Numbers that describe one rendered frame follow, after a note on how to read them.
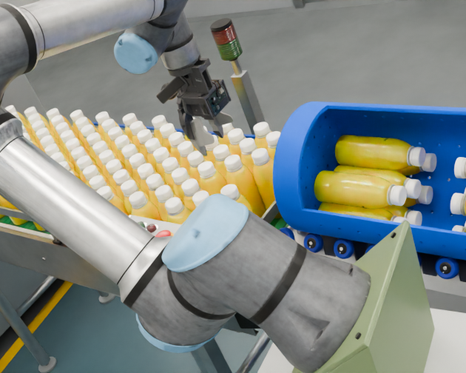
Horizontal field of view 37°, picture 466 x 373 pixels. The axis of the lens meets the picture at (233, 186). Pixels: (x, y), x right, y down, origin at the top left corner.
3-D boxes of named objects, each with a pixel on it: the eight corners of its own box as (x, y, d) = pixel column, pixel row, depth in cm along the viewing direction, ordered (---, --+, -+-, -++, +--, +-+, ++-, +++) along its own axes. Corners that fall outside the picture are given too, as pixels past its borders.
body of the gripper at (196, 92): (213, 123, 139) (191, 72, 132) (181, 121, 144) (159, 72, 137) (233, 102, 143) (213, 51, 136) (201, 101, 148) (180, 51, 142)
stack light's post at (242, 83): (333, 331, 257) (240, 77, 196) (323, 328, 259) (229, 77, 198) (337, 323, 259) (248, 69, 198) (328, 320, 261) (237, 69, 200)
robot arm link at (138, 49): (123, 15, 115) (150, -13, 123) (104, 62, 123) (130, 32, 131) (164, 41, 116) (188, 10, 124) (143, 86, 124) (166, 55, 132)
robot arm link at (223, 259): (278, 291, 80) (180, 226, 79) (229, 340, 89) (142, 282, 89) (308, 224, 88) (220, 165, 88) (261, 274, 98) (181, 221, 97)
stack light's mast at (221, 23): (241, 79, 194) (223, 28, 186) (224, 79, 198) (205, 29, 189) (253, 67, 198) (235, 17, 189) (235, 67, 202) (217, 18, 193)
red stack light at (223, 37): (228, 44, 188) (224, 32, 186) (211, 45, 192) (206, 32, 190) (241, 32, 192) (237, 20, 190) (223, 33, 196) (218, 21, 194)
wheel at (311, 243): (322, 238, 149) (327, 237, 151) (305, 229, 152) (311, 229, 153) (315, 257, 150) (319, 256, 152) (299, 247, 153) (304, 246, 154)
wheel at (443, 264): (460, 263, 131) (464, 262, 133) (439, 251, 133) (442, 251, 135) (450, 283, 132) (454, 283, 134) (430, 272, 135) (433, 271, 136)
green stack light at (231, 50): (234, 61, 191) (228, 45, 188) (217, 61, 195) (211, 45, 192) (246, 49, 195) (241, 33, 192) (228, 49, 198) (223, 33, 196)
